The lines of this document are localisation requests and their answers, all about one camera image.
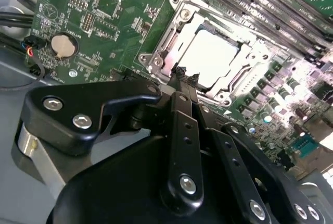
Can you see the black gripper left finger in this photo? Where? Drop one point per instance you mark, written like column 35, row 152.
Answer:
column 65, row 109

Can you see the silver square CPU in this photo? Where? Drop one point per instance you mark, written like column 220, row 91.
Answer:
column 210, row 57

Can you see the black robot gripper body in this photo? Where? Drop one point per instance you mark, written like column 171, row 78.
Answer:
column 117, row 182

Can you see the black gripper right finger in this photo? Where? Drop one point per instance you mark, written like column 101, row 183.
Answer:
column 229, row 153

